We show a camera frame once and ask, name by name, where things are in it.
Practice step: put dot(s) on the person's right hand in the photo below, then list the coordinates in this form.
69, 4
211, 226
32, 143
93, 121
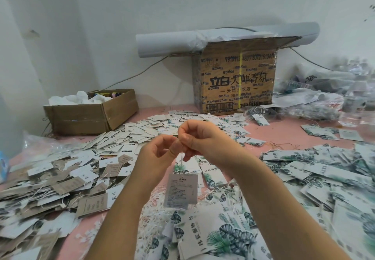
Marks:
214, 142

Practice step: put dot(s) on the person's left hand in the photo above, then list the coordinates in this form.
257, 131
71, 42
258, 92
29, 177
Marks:
153, 163

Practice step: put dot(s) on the heap of small tags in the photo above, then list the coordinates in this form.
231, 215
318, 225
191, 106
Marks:
138, 129

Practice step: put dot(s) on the single white leaf print tag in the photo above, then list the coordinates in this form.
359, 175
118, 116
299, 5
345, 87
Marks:
180, 189

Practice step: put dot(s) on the pile of brown white tags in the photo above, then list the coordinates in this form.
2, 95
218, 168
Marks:
53, 197

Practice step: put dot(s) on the pile of green leaf tags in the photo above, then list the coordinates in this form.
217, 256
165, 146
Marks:
322, 195

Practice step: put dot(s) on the person's right forearm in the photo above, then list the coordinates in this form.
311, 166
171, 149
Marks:
299, 219

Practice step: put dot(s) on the person's left forearm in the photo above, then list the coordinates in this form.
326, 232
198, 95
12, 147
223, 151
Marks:
114, 230

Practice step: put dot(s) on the large printed cardboard box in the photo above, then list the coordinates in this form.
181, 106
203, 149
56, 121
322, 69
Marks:
237, 78

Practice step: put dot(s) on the small open cardboard box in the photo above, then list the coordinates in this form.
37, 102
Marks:
91, 113

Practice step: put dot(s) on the white crumpled material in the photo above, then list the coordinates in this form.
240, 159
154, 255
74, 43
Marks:
79, 99

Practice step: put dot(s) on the white roll in plastic wrap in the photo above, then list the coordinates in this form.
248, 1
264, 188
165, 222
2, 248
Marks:
173, 41

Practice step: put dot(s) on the clear plastic bag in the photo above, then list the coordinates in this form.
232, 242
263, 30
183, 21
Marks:
42, 145

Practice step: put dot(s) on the heap of clear plastic bags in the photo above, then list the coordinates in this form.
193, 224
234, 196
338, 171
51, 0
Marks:
334, 96

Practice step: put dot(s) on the blue tissue pack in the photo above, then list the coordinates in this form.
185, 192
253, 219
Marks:
3, 166

